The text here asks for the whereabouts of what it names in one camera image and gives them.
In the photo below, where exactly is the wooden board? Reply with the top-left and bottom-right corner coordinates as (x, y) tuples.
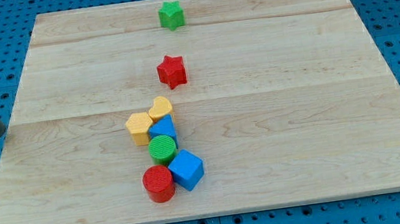
(0, 0), (400, 224)

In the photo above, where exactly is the red star block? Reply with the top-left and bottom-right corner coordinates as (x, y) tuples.
(157, 55), (187, 90)

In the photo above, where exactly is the blue triangle block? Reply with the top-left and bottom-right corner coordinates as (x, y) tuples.
(148, 114), (179, 147)

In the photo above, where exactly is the green cylinder block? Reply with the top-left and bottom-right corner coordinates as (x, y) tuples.
(148, 135), (177, 166)

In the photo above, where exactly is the yellow hexagon block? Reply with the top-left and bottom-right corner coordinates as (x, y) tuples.
(125, 112), (154, 147)

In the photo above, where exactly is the blue cube block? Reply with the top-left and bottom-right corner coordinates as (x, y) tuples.
(168, 149), (204, 192)

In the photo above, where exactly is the green star block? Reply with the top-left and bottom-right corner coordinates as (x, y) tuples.
(158, 1), (185, 31)

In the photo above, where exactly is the yellow heart block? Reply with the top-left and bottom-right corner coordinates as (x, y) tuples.
(148, 96), (174, 123)

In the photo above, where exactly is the red cylinder block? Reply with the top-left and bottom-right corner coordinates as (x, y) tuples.
(142, 165), (176, 203)

